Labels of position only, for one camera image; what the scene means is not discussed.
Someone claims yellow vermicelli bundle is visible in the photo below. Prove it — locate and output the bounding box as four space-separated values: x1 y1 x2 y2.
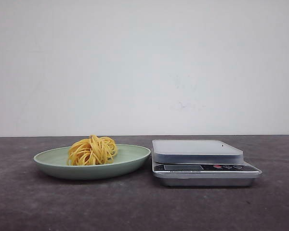
66 135 118 166

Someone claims silver digital kitchen scale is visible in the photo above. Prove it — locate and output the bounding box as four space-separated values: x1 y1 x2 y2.
152 140 262 187

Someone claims green round plate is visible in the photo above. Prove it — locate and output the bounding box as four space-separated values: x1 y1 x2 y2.
34 144 151 180

